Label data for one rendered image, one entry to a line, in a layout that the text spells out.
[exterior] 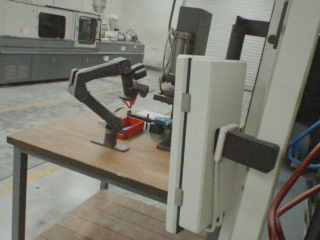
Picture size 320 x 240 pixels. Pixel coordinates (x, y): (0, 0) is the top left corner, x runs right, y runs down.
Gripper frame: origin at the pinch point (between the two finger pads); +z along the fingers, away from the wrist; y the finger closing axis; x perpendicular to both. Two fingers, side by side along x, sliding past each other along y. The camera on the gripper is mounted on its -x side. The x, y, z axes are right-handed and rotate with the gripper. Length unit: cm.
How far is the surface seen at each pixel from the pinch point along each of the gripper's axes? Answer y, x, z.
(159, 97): 20.6, -7.4, 8.1
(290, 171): -5, -84, 12
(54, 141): -34.1, 25.4, 3.4
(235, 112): -55, -62, -60
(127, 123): 11.1, 11.8, 26.9
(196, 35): 47, -20, -20
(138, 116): 15.9, 5.8, 23.7
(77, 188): 10, 78, 131
